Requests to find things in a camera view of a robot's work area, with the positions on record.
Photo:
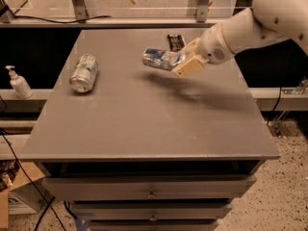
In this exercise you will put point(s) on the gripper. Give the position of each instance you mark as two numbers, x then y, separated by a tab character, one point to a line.
212	45

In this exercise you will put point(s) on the blue silver redbull can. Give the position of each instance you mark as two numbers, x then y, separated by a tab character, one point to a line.
161	59

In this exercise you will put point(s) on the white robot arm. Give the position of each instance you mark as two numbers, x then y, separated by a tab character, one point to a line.
265	23

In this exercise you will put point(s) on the green white 7up can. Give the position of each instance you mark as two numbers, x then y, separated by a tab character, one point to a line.
84	73

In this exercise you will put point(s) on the black snack bar wrapper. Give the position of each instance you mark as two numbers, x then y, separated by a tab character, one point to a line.
176	42

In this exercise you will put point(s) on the grey drawer cabinet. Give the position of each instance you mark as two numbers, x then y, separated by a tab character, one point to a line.
138	121

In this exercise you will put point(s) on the top grey drawer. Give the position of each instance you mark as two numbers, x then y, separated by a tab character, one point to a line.
148	188

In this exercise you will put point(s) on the grey drawer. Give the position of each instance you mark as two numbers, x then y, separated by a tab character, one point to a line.
159	225
147	210
148	188

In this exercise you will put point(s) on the white pump sanitizer bottle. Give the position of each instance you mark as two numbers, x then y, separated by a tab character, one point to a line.
19	83

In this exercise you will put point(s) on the middle grey drawer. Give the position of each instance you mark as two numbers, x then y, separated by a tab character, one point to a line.
147	210

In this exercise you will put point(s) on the bottom grey drawer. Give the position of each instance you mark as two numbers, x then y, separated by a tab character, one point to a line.
159	225

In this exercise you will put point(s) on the cardboard box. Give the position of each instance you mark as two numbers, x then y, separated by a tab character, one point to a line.
25	196

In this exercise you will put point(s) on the right metal bracket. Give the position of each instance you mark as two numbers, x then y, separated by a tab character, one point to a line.
202	10

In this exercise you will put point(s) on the metal bracket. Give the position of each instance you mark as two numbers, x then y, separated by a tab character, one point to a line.
202	10
80	9

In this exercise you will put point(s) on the left metal bracket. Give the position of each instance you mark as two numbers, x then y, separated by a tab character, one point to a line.
80	9

